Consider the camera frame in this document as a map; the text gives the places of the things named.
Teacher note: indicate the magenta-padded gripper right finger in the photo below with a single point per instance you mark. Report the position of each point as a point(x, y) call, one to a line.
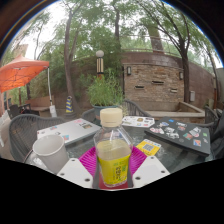
point(148, 168)

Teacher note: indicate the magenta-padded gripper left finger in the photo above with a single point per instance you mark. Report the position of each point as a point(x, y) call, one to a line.
point(80, 170)

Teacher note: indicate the clear bottle with yellow label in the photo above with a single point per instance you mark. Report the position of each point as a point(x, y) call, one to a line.
point(113, 163)

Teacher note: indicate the yellow card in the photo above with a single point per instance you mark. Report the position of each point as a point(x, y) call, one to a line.
point(148, 147)

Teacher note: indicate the white mug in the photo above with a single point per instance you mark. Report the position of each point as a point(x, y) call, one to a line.
point(50, 151)

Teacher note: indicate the silver laptop with stickers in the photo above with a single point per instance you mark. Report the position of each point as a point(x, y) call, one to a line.
point(70, 130)

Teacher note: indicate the white sticker sheet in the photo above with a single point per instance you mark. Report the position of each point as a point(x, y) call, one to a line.
point(138, 121)

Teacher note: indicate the stone fountain basin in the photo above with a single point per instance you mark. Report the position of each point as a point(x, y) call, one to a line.
point(176, 111)

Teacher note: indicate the blue and yellow striped cone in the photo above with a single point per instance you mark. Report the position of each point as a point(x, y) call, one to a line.
point(69, 105)

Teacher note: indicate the wooden bench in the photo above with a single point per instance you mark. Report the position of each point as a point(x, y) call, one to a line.
point(40, 103)

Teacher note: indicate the black backpack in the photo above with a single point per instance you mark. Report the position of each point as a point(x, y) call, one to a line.
point(220, 136)

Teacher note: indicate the potted green plant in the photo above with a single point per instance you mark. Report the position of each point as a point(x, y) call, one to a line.
point(105, 91)

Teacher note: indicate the dark patio chair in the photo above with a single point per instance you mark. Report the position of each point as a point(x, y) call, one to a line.
point(16, 110)

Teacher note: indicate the orange canopy tent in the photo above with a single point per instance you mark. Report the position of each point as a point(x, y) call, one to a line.
point(20, 71)

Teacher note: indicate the grey wall box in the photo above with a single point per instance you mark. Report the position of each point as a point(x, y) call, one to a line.
point(192, 96)

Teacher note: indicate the black wall lamp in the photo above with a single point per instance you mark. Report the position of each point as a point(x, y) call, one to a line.
point(128, 70)
point(181, 75)

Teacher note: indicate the striped globe lamp post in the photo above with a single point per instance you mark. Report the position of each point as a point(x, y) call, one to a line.
point(100, 65)

